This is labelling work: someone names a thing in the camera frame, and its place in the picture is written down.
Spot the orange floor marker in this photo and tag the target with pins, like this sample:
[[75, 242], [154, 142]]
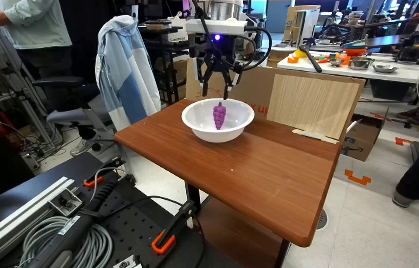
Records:
[[357, 179], [400, 142]]

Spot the black office chair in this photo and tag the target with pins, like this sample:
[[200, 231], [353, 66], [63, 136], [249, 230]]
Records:
[[66, 91]]

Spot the white bowl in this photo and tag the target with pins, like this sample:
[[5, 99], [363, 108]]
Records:
[[234, 127]]

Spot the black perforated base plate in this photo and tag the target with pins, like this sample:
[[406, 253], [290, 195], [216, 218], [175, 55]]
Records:
[[130, 218]]

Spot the silver metal bracket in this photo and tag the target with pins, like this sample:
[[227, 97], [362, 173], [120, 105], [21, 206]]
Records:
[[68, 203]]

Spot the grey metal stand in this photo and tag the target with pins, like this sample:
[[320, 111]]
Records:
[[36, 116]]

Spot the person in light green shirt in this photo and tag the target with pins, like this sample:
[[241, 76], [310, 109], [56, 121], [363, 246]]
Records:
[[41, 24]]

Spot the yellow orange plastic part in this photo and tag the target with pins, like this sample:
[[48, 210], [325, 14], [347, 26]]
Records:
[[298, 54]]

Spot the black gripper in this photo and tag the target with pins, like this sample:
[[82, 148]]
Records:
[[219, 49]]

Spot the white work table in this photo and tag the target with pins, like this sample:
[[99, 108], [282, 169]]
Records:
[[397, 75]]

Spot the upright cardboard box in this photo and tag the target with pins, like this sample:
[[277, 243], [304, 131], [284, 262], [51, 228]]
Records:
[[301, 24]]

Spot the white wrist mount plate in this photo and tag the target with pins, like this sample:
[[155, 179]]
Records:
[[215, 26]]

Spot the blue white cloth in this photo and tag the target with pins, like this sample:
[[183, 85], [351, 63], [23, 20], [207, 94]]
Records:
[[125, 75]]

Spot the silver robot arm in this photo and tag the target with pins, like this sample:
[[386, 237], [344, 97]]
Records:
[[225, 9]]

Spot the aluminium rail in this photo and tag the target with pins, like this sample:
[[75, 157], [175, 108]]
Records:
[[26, 206]]

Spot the small cardboard box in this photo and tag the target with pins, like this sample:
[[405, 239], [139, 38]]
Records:
[[363, 136]]

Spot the large brown cardboard box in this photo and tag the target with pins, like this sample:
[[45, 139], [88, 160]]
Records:
[[256, 84]]

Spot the brown wooden table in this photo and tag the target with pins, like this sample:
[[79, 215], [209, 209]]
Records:
[[249, 173]]

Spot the dark metal bowl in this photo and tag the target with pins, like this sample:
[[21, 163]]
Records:
[[359, 63]]

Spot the purple grape toy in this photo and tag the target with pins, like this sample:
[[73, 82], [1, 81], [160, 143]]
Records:
[[219, 116]]

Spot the light wood panel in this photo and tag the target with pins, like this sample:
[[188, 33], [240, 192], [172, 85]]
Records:
[[314, 105]]

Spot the small metal bowl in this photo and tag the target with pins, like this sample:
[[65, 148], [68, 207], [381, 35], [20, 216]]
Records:
[[384, 67]]

